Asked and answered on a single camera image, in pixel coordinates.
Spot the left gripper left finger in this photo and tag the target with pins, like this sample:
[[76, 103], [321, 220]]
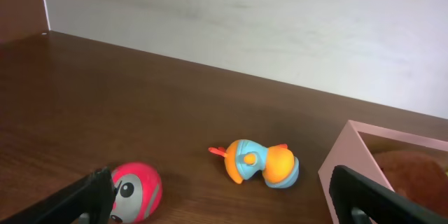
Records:
[[93, 195]]

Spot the white open cardboard box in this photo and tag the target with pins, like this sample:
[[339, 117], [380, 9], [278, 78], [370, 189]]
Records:
[[357, 144]]

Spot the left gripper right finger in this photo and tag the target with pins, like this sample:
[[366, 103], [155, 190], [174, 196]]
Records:
[[358, 199]]

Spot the red ball with eye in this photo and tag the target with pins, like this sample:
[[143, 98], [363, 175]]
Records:
[[139, 192]]

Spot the orange and blue duck toy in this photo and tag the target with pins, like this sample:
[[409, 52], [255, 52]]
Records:
[[244, 158]]

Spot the brown plush bear toy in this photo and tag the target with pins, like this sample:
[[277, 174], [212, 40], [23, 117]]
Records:
[[416, 176]]

